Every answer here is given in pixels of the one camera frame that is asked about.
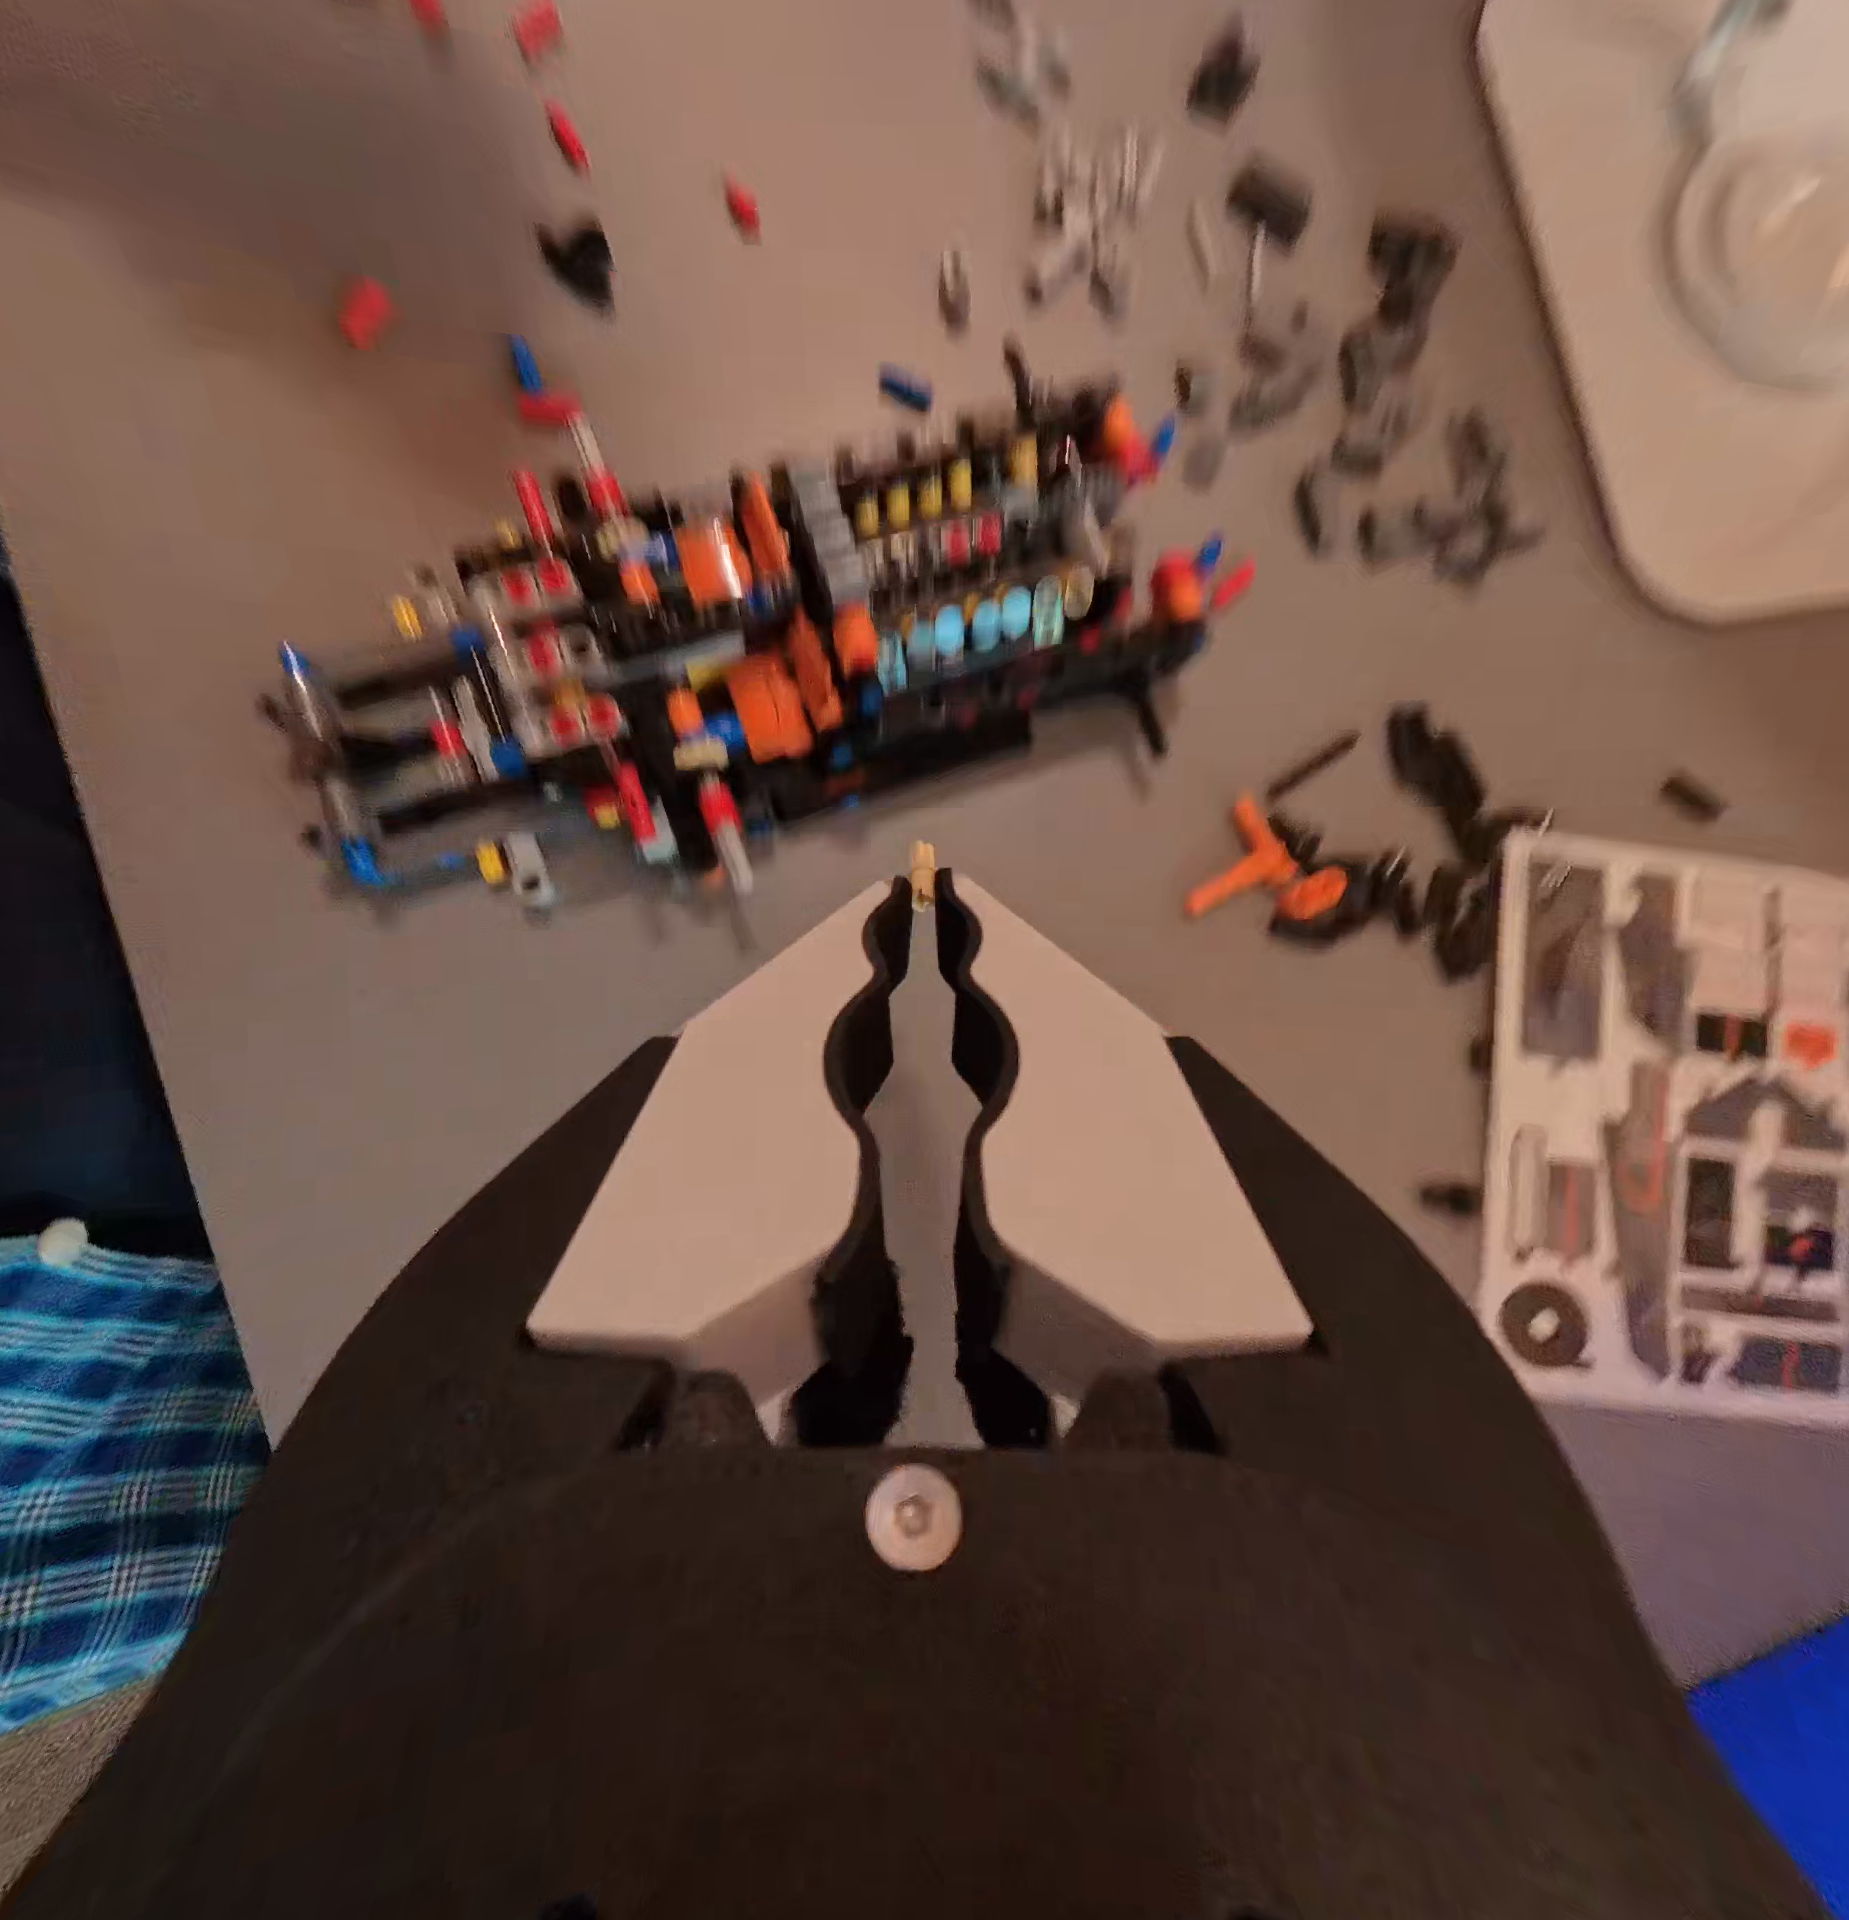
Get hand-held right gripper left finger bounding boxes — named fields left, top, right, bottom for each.
left=523, top=878, right=926, bottom=1449

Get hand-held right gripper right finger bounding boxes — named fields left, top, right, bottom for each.
left=924, top=869, right=1316, bottom=1454

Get orange lego cross piece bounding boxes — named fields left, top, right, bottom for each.
left=1186, top=795, right=1289, bottom=921

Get pile of black lego pins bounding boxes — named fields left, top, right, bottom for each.
left=1262, top=697, right=1556, bottom=985

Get lego sticker sheet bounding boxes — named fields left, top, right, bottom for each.
left=1477, top=829, right=1849, bottom=1415

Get black lego T connector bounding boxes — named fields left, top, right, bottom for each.
left=535, top=217, right=618, bottom=309

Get blue plaid shirt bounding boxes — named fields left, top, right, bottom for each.
left=0, top=1221, right=272, bottom=1750

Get dark trousers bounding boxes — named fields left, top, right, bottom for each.
left=0, top=420, right=214, bottom=1247

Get blue plastic bin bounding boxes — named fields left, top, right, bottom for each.
left=1685, top=1597, right=1849, bottom=1920

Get pile of dark curved panels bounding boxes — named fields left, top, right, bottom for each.
left=1177, top=14, right=1541, bottom=586

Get white book stand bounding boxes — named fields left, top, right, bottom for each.
left=1472, top=0, right=1849, bottom=626

